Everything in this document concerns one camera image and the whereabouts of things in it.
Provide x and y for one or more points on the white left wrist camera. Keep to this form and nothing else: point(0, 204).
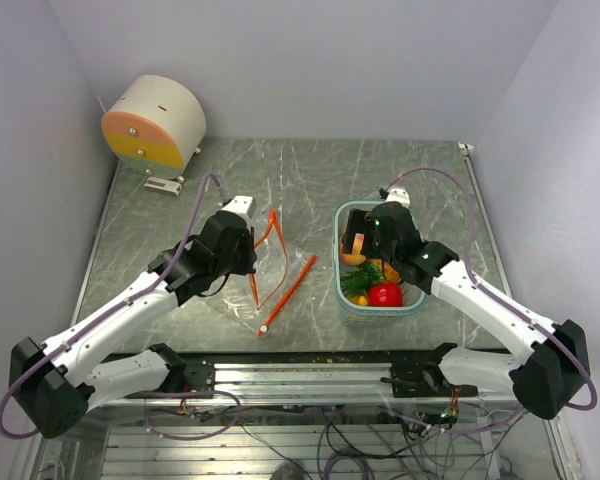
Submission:
point(243, 206)

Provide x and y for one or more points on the light blue plastic basket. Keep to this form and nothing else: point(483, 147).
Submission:
point(366, 316)

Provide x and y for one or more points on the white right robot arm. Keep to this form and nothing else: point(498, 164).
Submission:
point(546, 363)

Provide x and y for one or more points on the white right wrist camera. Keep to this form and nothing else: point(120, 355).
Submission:
point(395, 194)

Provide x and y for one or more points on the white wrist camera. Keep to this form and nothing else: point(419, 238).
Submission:
point(243, 206)
point(395, 194)

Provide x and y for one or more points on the clear orange zip top bag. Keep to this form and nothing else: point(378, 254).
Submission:
point(258, 299)

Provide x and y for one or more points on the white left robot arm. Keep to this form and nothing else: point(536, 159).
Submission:
point(85, 345)

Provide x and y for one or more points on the toy orange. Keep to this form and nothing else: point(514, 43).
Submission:
point(389, 273)

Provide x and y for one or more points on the toy peach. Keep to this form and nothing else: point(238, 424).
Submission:
point(355, 257)

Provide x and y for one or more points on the white cylindrical drawer box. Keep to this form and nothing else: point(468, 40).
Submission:
point(155, 127)

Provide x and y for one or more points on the red toy apple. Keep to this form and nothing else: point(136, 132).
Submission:
point(385, 295)

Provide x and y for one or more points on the toy pineapple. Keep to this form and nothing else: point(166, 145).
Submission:
point(359, 281)

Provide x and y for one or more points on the small white metal bracket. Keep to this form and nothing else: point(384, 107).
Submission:
point(164, 186)

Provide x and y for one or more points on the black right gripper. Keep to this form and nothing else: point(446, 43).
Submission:
point(360, 221)

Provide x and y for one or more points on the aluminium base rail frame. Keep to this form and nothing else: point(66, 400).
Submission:
point(300, 385)

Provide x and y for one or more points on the small yellow toy fruit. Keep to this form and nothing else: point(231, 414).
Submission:
point(359, 300)

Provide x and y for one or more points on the white corner bracket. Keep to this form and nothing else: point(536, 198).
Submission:
point(466, 149)

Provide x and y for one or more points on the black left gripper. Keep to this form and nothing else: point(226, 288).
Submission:
point(246, 265)

